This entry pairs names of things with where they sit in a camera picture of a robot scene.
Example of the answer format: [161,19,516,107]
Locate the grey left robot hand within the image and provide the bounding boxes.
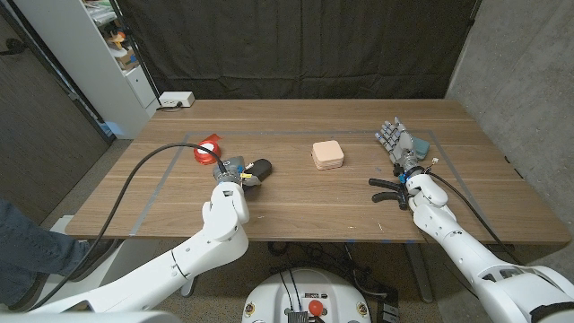
[213,155,264,188]

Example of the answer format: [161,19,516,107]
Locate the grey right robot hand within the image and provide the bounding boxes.
[375,116,425,174]

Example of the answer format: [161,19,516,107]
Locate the black glasses case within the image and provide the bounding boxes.
[244,158,274,183]

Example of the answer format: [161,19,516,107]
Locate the teal small case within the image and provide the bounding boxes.
[412,136,431,162]

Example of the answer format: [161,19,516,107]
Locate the red tape roll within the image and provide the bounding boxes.
[193,133,223,165]

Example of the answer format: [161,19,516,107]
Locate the pink jewelry box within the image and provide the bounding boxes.
[311,139,345,171]

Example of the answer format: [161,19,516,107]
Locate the cardboard box on shelf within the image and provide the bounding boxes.
[114,47,140,71]

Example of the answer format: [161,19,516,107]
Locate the black forked plastic tool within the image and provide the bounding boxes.
[368,177,410,211]

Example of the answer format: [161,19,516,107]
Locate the round black floor fan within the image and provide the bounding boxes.
[202,240,237,265]

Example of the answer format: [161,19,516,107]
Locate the white power strip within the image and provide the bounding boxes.
[158,91,196,109]

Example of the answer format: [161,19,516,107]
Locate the grey table leg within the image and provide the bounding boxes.
[404,241,434,304]
[180,240,206,298]

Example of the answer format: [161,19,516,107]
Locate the black curtain backdrop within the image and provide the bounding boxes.
[115,0,483,100]

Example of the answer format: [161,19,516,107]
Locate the white robot torso base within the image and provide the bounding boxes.
[241,267,372,323]

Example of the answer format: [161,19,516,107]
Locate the orange toy figure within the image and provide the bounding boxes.
[107,30,127,50]

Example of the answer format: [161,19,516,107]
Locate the white shelf cabinet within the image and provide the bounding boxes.
[13,0,161,140]

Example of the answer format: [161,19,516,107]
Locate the person leg in jeans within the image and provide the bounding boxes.
[0,199,91,306]

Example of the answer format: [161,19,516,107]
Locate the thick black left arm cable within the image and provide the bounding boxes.
[29,142,228,311]

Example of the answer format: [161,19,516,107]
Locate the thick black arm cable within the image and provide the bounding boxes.
[29,142,228,311]
[425,171,522,266]

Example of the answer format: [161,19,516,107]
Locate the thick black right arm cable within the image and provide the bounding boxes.
[425,171,522,266]

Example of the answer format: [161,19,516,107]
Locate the tangled black floor cables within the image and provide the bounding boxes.
[268,241,391,297]

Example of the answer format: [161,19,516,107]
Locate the black door handle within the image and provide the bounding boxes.
[0,37,28,57]

